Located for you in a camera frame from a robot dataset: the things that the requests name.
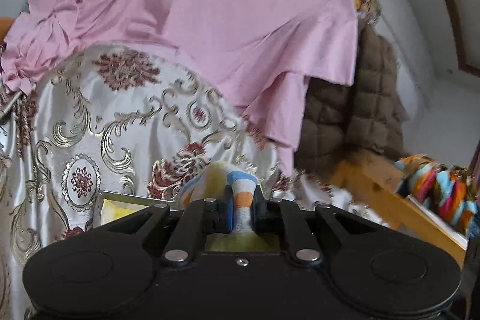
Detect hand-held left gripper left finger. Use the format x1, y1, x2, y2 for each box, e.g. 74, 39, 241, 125
95, 187, 234, 265

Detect pastel striped soft pouch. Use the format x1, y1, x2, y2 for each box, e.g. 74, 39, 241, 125
176, 162, 280, 253

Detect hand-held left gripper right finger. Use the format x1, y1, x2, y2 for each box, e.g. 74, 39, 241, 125
252, 187, 379, 265

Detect floral satin blanket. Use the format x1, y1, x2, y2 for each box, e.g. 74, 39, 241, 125
0, 44, 357, 320

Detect wooden bed rail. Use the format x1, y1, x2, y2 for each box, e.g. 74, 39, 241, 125
330, 149, 467, 264
0, 17, 16, 43

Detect brown quilted coat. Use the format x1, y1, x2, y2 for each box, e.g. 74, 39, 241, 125
292, 22, 407, 174

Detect colourful striped cloth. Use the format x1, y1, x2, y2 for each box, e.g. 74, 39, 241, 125
394, 154, 480, 236

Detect grey box with cartoon lining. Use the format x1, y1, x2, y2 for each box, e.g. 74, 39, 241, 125
98, 190, 181, 231

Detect pink bed sheet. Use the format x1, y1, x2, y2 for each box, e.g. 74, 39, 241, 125
2, 0, 359, 174

